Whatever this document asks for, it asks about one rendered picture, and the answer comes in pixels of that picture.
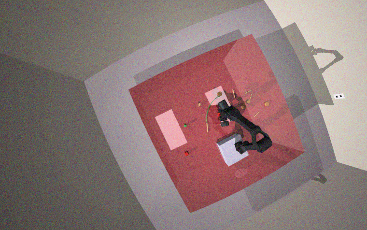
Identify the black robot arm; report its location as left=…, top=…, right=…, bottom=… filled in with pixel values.
left=218, top=100, right=272, bottom=154

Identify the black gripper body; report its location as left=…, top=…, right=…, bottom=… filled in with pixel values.
left=218, top=105, right=229, bottom=127

